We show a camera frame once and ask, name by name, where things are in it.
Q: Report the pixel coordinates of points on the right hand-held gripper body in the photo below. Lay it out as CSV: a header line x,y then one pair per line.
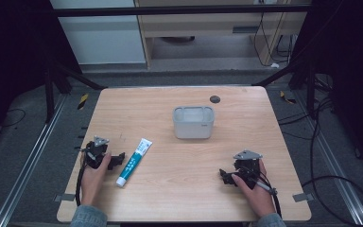
x,y
247,167

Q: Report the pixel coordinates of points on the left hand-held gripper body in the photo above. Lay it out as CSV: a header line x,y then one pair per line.
x,y
95,151

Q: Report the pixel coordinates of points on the white and teal toothpaste tube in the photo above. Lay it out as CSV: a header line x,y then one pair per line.
x,y
134,162

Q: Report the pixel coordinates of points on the grey plastic storage box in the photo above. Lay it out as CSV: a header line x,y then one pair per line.
x,y
193,122

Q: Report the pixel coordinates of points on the person's right hand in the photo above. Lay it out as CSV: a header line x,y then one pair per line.
x,y
256,195

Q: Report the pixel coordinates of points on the person's left hand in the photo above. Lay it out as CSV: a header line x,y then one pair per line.
x,y
92,183

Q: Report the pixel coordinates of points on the yellow black hazard tape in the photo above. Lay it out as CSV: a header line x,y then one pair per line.
x,y
287,98
82,101

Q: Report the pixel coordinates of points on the grey tape strip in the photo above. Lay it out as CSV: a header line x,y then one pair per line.
x,y
64,197
302,197

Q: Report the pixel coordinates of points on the dark round table grommet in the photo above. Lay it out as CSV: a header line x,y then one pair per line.
x,y
215,99

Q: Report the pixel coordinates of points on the black metal stand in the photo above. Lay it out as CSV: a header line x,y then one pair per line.
x,y
299,82
56,85

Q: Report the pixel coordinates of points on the white cabinet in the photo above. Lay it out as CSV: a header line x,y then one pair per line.
x,y
100,34

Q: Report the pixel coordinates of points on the aluminium floor rail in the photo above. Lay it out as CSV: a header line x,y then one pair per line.
x,y
334,164
25,164

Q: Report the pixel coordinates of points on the black horizontal frame bar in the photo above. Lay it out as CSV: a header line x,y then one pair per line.
x,y
176,10

